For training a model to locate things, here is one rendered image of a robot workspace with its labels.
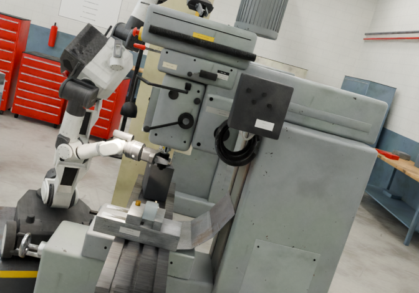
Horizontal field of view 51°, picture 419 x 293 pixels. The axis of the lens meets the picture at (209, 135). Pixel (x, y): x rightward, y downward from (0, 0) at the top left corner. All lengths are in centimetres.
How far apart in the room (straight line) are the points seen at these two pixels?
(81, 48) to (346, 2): 991
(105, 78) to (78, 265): 87
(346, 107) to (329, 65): 955
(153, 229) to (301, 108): 81
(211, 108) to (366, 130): 70
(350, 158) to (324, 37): 963
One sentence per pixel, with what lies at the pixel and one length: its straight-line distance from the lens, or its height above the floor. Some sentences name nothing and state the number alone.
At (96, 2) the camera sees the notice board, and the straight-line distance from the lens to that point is 1123.
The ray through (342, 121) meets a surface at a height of 163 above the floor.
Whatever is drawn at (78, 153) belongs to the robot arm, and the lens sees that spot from 219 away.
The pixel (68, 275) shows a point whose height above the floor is 64.
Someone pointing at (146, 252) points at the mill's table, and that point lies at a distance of 180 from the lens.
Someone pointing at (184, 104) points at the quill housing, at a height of 152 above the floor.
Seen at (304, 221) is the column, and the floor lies 118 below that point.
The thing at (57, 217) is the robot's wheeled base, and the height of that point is 57.
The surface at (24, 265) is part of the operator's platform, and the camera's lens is 266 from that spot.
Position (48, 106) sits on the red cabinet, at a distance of 696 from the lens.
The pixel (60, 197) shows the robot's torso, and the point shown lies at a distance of 276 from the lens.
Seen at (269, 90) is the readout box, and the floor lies 169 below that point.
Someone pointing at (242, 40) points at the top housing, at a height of 185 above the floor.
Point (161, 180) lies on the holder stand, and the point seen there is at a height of 106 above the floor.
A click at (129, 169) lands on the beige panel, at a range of 389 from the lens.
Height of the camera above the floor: 178
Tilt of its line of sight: 11 degrees down
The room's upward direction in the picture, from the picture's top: 16 degrees clockwise
